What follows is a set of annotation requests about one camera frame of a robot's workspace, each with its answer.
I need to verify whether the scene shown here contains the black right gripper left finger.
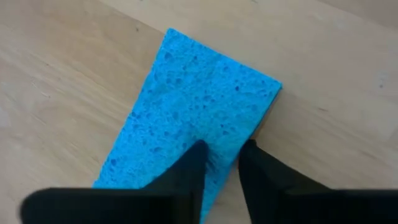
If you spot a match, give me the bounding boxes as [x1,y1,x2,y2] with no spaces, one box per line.
[20,139,208,224]

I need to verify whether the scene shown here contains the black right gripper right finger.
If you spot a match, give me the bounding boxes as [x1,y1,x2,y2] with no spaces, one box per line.
[238,139,398,224]

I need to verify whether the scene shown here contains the blue cellulose sponge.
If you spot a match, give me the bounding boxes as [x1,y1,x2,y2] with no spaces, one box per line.
[92,27,283,224]

